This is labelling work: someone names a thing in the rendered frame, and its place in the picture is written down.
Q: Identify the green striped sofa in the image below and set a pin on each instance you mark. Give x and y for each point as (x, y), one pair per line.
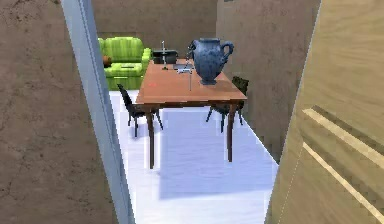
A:
(124, 61)

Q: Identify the brown wooden table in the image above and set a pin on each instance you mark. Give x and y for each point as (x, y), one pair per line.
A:
(173, 87)

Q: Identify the thin grey stick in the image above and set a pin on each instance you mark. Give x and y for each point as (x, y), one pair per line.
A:
(190, 75)

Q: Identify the black chair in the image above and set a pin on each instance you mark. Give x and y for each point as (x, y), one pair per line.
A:
(233, 105)
(132, 108)

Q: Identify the grey flat object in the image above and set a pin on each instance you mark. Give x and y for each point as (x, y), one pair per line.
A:
(183, 68)

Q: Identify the black box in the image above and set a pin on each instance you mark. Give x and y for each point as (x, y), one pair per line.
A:
(165, 56)

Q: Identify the grey candlestick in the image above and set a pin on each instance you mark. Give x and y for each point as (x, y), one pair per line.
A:
(163, 56)

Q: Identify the brown round ball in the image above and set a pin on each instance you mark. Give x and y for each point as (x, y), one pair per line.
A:
(106, 60)

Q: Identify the tan wooden room door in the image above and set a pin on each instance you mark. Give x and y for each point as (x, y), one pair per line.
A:
(336, 126)

